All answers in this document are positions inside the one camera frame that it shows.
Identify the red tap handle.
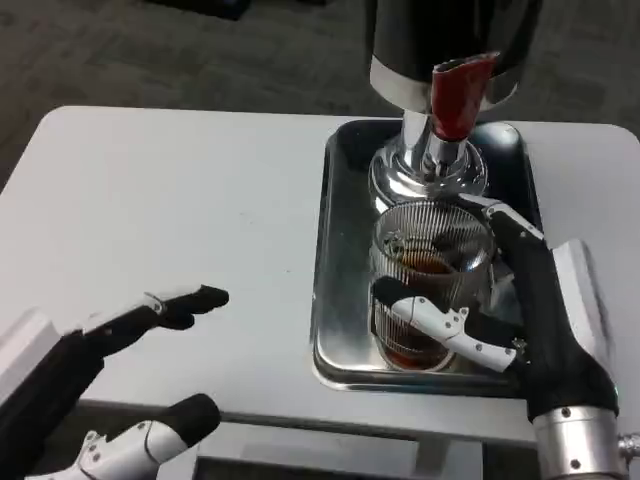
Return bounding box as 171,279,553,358
430,50,502,142

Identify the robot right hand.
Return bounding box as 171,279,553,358
371,194,622,422

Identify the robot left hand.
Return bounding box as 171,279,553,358
0,283,231,480

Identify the clear ribbed glass cup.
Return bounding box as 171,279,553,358
368,201,502,373

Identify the steel rectangular tray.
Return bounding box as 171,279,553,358
310,118,547,397

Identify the black and chrome drink dispenser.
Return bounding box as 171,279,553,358
361,0,545,207

